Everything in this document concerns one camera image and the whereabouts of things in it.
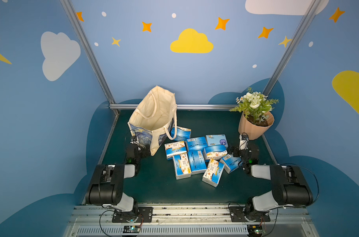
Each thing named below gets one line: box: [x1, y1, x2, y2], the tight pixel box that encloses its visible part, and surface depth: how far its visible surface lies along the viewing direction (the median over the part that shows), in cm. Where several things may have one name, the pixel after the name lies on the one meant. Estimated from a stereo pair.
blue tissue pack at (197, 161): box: [187, 149, 208, 175], surface depth 88 cm
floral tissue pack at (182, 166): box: [172, 152, 192, 180], surface depth 86 cm
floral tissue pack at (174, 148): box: [164, 140, 187, 160], surface depth 95 cm
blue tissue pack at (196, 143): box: [185, 136, 208, 152], surface depth 97 cm
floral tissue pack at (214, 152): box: [203, 145, 228, 160], surface depth 90 cm
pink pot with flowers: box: [229, 86, 280, 141], surface depth 91 cm
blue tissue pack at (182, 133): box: [170, 125, 192, 141], surface depth 100 cm
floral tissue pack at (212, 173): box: [201, 158, 225, 188], surface depth 85 cm
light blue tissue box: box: [205, 134, 229, 148], surface depth 100 cm
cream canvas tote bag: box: [127, 85, 178, 157], surface depth 95 cm
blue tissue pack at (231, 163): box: [219, 154, 243, 174], surface depth 88 cm
